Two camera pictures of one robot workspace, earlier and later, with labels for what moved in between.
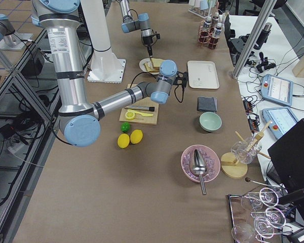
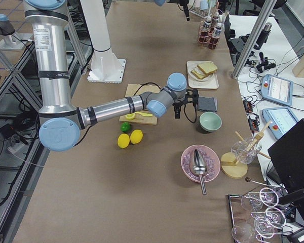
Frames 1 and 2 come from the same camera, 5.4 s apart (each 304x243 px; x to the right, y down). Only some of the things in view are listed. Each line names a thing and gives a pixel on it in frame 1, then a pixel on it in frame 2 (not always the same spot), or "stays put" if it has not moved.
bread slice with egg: (149, 67) → (198, 75)
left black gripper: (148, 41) → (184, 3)
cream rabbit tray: (202, 74) stays put
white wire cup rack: (201, 13) stays put
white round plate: (149, 62) → (208, 77)
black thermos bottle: (263, 37) stays put
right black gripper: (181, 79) → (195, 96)
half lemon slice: (130, 114) stays put
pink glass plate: (211, 157) stays put
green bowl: (210, 121) stays put
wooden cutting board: (151, 120) stays put
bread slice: (156, 63) → (207, 68)
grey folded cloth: (207, 104) stays put
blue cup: (203, 4) stays put
